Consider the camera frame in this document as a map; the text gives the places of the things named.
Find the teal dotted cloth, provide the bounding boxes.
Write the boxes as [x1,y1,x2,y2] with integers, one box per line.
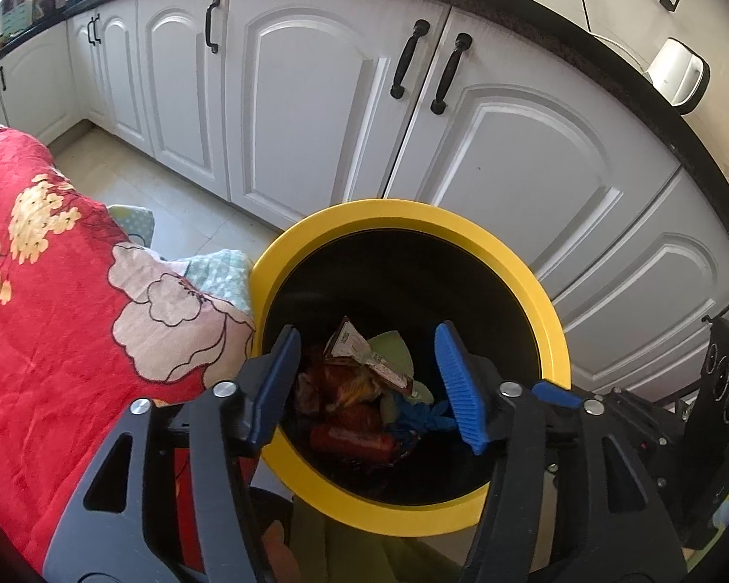
[108,203,256,310]

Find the blue glove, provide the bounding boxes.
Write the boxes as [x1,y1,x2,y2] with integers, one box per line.
[389,399,463,438]

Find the white electric kettle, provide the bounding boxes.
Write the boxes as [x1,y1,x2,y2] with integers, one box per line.
[649,37,711,115]

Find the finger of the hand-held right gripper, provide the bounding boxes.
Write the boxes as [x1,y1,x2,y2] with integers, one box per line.
[530,378,677,458]

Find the red floral tablecloth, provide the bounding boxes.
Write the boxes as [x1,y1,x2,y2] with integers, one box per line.
[0,124,259,572]

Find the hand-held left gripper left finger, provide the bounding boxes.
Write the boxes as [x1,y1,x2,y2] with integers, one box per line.
[44,324,303,583]

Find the white base cabinet row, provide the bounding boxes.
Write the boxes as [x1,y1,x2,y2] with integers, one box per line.
[0,0,729,402]

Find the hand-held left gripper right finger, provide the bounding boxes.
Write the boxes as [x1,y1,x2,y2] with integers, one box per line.
[434,321,689,583]

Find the yellow rimmed trash bin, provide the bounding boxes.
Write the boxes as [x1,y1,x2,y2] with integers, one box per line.
[248,197,573,538]

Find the black kitchen countertop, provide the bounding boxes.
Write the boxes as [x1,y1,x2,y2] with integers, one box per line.
[0,0,729,244]

